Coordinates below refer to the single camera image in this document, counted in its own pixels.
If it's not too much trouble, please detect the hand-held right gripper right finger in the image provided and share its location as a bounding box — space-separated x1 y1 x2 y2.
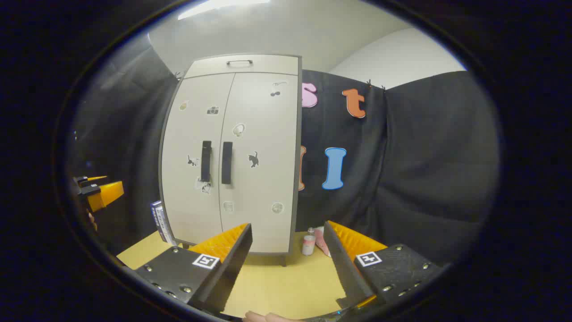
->
323 220 446 311

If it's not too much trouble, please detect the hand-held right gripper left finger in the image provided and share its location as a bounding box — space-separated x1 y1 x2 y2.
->
133 223 253 314

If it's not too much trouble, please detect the white door with glasses sticker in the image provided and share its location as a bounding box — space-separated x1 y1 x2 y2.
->
219 72 299 254

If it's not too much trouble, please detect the white door with camera sticker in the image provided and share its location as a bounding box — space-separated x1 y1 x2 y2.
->
160 73 235 246

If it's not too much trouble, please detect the black door handle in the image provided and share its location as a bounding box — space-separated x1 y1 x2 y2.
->
221 141 233 185
201 140 212 182

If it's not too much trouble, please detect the grey double-door shoe cabinet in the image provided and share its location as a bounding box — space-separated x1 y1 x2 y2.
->
159 54 303 267

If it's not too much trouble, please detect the white cabinet drawer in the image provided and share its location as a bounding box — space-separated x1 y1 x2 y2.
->
184 55 300 79

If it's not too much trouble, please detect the green pink striped toy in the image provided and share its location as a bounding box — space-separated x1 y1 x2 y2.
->
314 226 332 258

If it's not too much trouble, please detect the white pink bottle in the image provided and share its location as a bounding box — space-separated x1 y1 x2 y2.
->
302 228 316 256

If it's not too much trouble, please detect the yellow floor mat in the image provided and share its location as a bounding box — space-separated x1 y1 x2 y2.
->
117 230 358 319

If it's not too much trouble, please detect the white blue box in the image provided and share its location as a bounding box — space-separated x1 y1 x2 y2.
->
151 201 165 240
157 205 176 246

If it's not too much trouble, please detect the black backdrop cloth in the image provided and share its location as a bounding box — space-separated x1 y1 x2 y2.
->
67 45 500 269

